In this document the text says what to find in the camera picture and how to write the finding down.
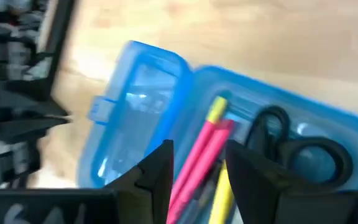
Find blue translucent plastic supply box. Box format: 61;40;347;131
78;40;358;224

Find yellow highlighter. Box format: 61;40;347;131
208;160;235;224

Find pink pencil with yellow eraser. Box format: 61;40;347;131
169;95;230;206

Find black-handled scissors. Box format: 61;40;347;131
244;105;354;189

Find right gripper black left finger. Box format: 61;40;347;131
104;139;175;224

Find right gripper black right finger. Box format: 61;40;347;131
224;139;291;224

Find black pen with clear barrel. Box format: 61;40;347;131
178;161;222;224

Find pink highlighter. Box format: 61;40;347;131
165;119;236;224

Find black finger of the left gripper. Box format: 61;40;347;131
0;92;70;121
0;117;72;145

